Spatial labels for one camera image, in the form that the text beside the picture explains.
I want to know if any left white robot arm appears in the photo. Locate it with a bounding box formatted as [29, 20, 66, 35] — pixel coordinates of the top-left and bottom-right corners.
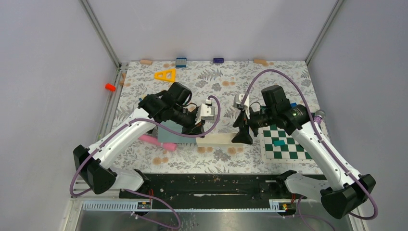
[70, 82, 214, 198]

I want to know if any wooden cylinder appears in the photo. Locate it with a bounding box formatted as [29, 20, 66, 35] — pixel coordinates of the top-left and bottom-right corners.
[253, 59, 269, 66]
[140, 59, 153, 65]

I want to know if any beige letter paper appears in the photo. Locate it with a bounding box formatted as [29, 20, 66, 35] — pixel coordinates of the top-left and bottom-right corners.
[196, 133, 244, 148]

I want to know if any floral table mat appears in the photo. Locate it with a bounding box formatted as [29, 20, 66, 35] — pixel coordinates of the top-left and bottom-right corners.
[113, 61, 321, 174]

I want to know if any teal small block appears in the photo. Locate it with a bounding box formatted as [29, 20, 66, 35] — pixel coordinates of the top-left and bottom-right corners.
[273, 140, 286, 147]

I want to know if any left wooden cylinder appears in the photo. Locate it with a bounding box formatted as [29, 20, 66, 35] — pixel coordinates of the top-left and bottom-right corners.
[140, 59, 153, 65]

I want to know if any blue lego brick stack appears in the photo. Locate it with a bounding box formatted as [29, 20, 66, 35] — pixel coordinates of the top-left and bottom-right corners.
[175, 57, 187, 68]

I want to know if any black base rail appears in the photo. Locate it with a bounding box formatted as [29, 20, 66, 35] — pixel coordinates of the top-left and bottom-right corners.
[137, 173, 300, 209]

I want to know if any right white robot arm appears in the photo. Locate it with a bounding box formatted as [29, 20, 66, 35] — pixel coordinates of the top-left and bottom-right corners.
[231, 85, 376, 219]

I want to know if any right wooden cylinder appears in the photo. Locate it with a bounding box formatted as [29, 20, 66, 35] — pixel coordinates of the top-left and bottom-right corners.
[253, 59, 269, 66]

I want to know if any dark purple lego brick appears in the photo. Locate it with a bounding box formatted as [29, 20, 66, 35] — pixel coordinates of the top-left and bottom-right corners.
[213, 58, 224, 64]

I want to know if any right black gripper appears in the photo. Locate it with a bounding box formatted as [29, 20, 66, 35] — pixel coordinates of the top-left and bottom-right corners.
[231, 105, 277, 145]

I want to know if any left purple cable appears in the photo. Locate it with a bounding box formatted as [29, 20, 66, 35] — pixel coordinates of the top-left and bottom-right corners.
[69, 95, 221, 230]

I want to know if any light blue envelope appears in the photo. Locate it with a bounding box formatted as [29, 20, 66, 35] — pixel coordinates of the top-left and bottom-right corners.
[157, 127, 196, 144]

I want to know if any orange red cap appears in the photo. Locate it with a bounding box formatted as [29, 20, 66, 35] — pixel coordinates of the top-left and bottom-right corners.
[104, 83, 116, 92]

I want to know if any green white chessboard mat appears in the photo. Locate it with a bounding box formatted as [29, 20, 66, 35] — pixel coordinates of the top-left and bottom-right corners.
[257, 125, 314, 164]

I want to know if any yellow triangle toy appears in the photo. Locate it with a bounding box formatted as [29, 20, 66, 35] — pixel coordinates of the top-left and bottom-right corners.
[154, 69, 176, 83]

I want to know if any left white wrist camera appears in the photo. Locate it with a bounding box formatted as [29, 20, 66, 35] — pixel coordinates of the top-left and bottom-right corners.
[195, 99, 216, 125]

